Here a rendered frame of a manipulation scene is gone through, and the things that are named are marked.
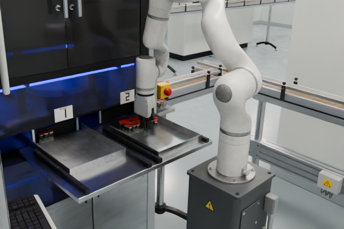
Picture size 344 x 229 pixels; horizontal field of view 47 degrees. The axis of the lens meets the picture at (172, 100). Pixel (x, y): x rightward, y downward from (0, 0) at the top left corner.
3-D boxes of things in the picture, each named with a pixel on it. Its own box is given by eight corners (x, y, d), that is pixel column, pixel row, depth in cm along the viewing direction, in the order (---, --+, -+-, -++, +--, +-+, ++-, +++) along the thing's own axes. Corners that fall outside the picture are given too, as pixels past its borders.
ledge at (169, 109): (141, 109, 218) (141, 106, 217) (158, 104, 227) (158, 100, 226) (157, 116, 209) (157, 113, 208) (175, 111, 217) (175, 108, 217)
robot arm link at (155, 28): (167, 8, 169) (152, 71, 184) (143, 11, 157) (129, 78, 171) (183, 15, 165) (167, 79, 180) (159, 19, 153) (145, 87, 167)
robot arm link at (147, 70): (145, 81, 179) (131, 86, 172) (145, 53, 175) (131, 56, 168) (159, 85, 175) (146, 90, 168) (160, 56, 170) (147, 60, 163)
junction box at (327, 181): (316, 186, 225) (318, 172, 222) (320, 183, 228) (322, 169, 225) (336, 195, 217) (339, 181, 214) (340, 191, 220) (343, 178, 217)
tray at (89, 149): (28, 145, 169) (28, 138, 168) (81, 129, 187) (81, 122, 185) (70, 177, 147) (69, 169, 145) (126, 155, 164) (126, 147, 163)
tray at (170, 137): (110, 132, 184) (109, 125, 183) (152, 118, 201) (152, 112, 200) (158, 159, 161) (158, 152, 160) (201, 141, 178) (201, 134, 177)
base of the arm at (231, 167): (264, 173, 158) (270, 130, 152) (236, 190, 145) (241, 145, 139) (226, 156, 170) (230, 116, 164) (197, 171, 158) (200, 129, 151)
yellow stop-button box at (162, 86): (151, 95, 211) (151, 83, 208) (161, 92, 215) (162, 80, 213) (161, 99, 206) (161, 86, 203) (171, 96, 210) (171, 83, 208)
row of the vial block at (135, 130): (126, 134, 182) (126, 125, 181) (155, 124, 194) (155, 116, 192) (129, 136, 181) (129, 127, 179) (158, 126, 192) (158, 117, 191)
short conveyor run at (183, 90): (145, 115, 215) (145, 88, 210) (127, 107, 226) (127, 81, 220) (224, 90, 260) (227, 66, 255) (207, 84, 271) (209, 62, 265)
